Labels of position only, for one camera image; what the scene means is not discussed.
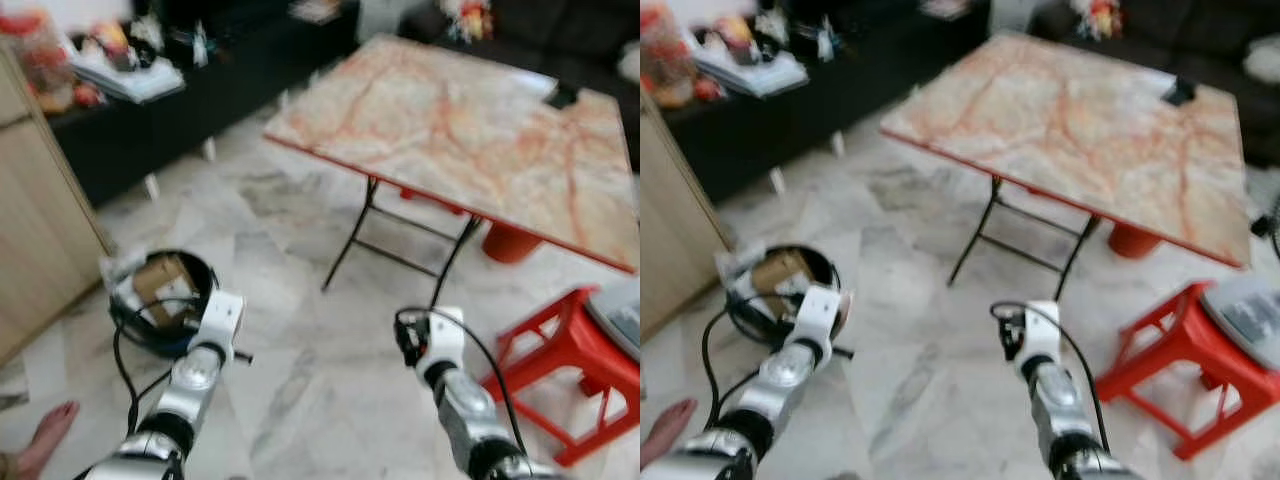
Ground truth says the light wooden cabinet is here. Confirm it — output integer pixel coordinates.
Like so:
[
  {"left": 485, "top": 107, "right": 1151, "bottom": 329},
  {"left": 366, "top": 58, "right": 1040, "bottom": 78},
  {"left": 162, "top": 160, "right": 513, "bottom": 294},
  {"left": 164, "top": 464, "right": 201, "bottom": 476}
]
[
  {"left": 0, "top": 45, "right": 113, "bottom": 367},
  {"left": 640, "top": 90, "right": 737, "bottom": 343}
]

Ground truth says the black round rubbish bin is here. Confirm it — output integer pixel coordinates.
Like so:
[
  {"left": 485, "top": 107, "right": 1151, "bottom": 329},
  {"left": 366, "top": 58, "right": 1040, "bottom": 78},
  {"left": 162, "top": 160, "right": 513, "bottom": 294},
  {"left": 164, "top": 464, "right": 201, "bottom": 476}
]
[
  {"left": 714, "top": 244, "right": 843, "bottom": 353},
  {"left": 104, "top": 249, "right": 222, "bottom": 358}
]

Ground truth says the red plastic bucket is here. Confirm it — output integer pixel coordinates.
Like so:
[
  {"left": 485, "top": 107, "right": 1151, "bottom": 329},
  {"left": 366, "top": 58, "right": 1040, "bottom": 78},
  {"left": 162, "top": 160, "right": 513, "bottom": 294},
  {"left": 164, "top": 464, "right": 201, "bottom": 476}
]
[
  {"left": 1107, "top": 221, "right": 1162, "bottom": 260},
  {"left": 481, "top": 221, "right": 547, "bottom": 265}
]

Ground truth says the grey appliance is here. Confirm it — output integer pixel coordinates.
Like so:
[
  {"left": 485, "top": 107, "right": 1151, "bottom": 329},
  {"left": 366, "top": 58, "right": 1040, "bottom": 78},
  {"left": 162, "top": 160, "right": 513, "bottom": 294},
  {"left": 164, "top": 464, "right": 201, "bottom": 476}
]
[
  {"left": 584, "top": 278, "right": 641, "bottom": 362},
  {"left": 1198, "top": 275, "right": 1280, "bottom": 362}
]

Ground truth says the white cushion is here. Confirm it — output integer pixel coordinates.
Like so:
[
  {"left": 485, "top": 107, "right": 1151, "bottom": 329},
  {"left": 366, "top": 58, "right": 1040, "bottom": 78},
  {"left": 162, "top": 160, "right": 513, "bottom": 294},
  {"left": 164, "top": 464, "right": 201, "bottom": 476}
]
[{"left": 1243, "top": 34, "right": 1280, "bottom": 83}]

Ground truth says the clear bag of red snacks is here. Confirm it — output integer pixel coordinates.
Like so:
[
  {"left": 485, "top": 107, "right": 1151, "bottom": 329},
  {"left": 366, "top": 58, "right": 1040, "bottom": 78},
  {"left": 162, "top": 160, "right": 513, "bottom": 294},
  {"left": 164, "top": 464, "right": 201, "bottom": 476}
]
[
  {"left": 0, "top": 8, "right": 79, "bottom": 117},
  {"left": 640, "top": 5, "right": 701, "bottom": 109}
]

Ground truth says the red plastic stool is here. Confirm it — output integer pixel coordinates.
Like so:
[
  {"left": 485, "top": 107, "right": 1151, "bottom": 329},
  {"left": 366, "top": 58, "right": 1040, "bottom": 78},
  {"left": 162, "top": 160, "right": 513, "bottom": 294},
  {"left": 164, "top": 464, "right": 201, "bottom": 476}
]
[
  {"left": 480, "top": 285, "right": 641, "bottom": 467},
  {"left": 1094, "top": 280, "right": 1280, "bottom": 462}
]

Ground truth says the white book stack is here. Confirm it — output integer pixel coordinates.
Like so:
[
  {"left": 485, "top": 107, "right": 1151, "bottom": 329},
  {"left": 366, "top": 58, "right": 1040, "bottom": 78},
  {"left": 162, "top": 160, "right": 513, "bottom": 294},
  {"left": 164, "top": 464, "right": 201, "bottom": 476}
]
[
  {"left": 68, "top": 48, "right": 188, "bottom": 105},
  {"left": 692, "top": 42, "right": 811, "bottom": 99}
]

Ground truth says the black low console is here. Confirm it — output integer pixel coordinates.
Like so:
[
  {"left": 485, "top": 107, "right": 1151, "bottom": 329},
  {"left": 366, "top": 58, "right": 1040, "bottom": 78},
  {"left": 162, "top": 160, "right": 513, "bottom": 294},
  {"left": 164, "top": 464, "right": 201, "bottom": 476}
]
[
  {"left": 45, "top": 0, "right": 363, "bottom": 208},
  {"left": 660, "top": 0, "right": 993, "bottom": 208}
]

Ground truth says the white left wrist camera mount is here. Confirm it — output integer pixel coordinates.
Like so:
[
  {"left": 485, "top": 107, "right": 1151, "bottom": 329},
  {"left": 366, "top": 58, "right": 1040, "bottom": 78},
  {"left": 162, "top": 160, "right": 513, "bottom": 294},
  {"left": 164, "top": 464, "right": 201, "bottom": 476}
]
[
  {"left": 194, "top": 290, "right": 247, "bottom": 351},
  {"left": 794, "top": 285, "right": 852, "bottom": 347}
]

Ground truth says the colourful toy figure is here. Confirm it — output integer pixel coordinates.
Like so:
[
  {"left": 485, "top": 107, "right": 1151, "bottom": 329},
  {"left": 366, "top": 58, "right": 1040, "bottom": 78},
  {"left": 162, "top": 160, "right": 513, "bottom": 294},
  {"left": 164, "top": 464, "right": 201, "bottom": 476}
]
[
  {"left": 438, "top": 0, "right": 497, "bottom": 44},
  {"left": 1072, "top": 0, "right": 1127, "bottom": 42}
]

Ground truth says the brown cardboard piece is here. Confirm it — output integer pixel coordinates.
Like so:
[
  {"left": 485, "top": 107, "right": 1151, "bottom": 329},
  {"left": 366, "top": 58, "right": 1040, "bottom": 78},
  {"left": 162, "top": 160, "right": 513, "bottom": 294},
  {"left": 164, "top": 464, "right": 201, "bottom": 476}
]
[
  {"left": 750, "top": 250, "right": 817, "bottom": 317},
  {"left": 134, "top": 257, "right": 197, "bottom": 327}
]

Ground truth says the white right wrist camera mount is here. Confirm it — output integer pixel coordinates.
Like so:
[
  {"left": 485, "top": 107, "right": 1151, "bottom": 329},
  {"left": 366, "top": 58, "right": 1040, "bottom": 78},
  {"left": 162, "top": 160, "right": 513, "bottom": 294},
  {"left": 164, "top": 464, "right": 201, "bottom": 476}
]
[
  {"left": 1020, "top": 300, "right": 1063, "bottom": 366},
  {"left": 420, "top": 307, "right": 467, "bottom": 371}
]

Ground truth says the marble pattern folding table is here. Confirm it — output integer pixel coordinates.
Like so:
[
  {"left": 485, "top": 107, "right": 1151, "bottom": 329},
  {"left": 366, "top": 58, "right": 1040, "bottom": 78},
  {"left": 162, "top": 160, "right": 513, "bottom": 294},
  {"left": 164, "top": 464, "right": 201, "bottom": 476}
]
[
  {"left": 880, "top": 30, "right": 1253, "bottom": 303},
  {"left": 262, "top": 35, "right": 641, "bottom": 309}
]

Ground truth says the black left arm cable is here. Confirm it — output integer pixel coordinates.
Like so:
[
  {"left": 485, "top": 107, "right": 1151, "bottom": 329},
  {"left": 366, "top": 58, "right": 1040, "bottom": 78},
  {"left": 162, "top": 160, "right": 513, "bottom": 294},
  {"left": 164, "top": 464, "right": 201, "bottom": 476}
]
[
  {"left": 700, "top": 292, "right": 801, "bottom": 431},
  {"left": 108, "top": 296, "right": 203, "bottom": 433}
]

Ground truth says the person's bare foot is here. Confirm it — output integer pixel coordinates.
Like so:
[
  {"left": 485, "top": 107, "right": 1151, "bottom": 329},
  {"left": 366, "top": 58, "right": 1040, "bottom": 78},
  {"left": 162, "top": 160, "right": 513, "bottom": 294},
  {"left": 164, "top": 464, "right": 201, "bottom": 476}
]
[
  {"left": 640, "top": 398, "right": 699, "bottom": 471},
  {"left": 8, "top": 400, "right": 81, "bottom": 480}
]

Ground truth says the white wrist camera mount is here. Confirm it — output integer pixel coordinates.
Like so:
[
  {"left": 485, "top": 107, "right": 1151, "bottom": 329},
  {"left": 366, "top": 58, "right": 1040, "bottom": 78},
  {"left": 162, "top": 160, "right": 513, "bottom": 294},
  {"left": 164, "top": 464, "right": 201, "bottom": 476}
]
[
  {"left": 794, "top": 285, "right": 852, "bottom": 347},
  {"left": 420, "top": 307, "right": 467, "bottom": 371},
  {"left": 1020, "top": 300, "right": 1063, "bottom": 366},
  {"left": 194, "top": 290, "right": 247, "bottom": 351}
]

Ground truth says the white plastic wrapper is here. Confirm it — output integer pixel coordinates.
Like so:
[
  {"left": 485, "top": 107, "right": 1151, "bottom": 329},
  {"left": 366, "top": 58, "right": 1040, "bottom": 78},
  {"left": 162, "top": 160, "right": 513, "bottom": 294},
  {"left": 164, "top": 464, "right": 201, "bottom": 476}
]
[
  {"left": 100, "top": 254, "right": 151, "bottom": 313},
  {"left": 714, "top": 246, "right": 763, "bottom": 301}
]

